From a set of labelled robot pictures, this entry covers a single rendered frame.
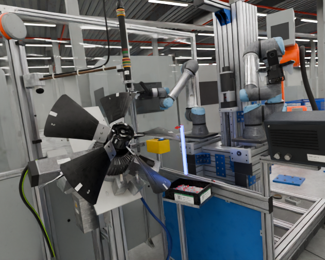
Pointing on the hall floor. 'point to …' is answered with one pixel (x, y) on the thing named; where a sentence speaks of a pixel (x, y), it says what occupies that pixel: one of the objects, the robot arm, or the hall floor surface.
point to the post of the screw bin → (182, 231)
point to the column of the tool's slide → (24, 117)
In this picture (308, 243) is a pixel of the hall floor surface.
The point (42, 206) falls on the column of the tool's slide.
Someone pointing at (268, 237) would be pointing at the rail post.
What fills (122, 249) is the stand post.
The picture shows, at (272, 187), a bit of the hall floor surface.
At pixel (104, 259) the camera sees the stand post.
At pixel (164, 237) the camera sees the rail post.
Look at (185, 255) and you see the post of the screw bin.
